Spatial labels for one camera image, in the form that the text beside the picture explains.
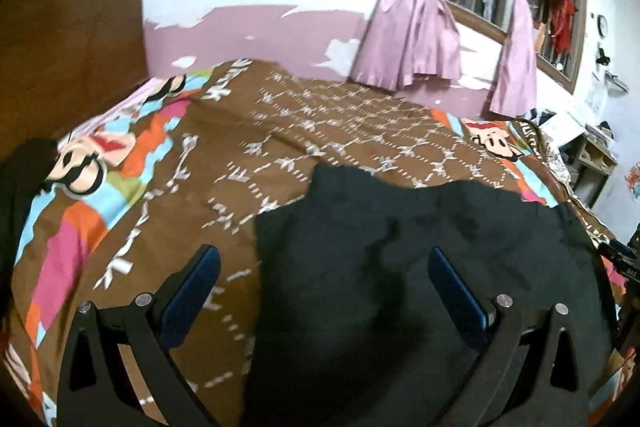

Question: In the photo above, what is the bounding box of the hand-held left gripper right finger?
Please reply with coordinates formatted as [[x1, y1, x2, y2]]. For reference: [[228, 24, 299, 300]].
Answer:
[[428, 247, 588, 427]]

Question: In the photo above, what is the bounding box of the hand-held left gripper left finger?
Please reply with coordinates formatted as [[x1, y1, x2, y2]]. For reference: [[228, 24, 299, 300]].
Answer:
[[57, 244, 222, 427]]

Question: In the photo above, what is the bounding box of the black hooded jacket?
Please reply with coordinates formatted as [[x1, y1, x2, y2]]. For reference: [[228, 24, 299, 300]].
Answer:
[[240, 163, 618, 427]]

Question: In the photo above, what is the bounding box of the wooden side shelf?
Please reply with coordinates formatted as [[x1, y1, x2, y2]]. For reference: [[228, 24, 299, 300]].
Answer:
[[537, 108, 620, 208]]

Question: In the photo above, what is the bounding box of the brown printed blanket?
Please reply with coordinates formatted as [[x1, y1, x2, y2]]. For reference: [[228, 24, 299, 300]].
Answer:
[[0, 57, 632, 427]]

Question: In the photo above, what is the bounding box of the dark cloth pile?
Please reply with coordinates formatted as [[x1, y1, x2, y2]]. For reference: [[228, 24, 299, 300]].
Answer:
[[0, 138, 58, 260]]

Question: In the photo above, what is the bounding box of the red hanging cloth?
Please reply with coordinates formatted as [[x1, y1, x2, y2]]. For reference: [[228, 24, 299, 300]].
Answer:
[[546, 0, 579, 54]]

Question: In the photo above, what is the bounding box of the wooden headboard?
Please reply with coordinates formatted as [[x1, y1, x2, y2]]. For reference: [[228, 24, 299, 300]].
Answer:
[[0, 0, 151, 142]]

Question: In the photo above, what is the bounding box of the colourful wall sticker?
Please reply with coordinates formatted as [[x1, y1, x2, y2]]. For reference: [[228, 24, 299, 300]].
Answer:
[[624, 161, 640, 198]]

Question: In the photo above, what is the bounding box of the small wall shelf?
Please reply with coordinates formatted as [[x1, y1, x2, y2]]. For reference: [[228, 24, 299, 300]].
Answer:
[[604, 73, 631, 96]]

